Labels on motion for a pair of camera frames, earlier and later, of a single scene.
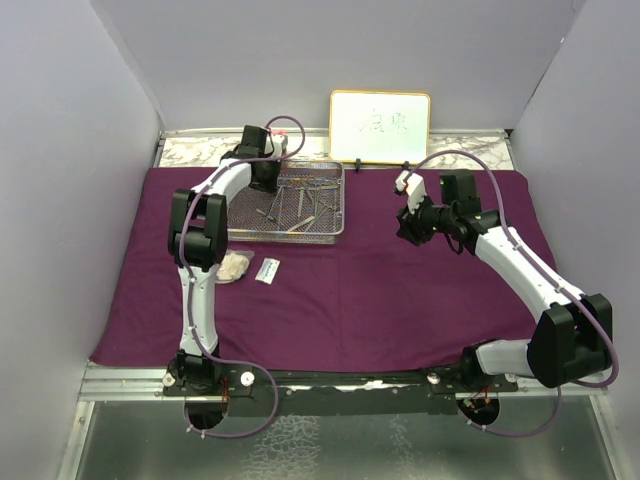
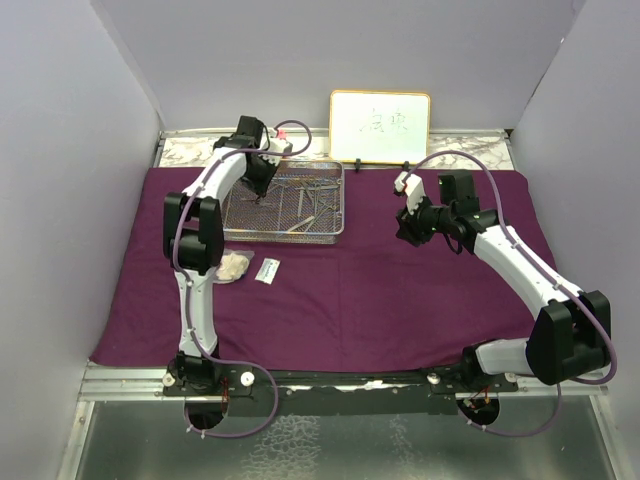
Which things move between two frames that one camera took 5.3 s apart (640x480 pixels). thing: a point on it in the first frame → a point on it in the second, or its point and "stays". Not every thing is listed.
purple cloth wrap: [374, 300] stays
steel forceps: [272, 206] → [259, 200]
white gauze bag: [233, 266] stays
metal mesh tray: [307, 209] stays
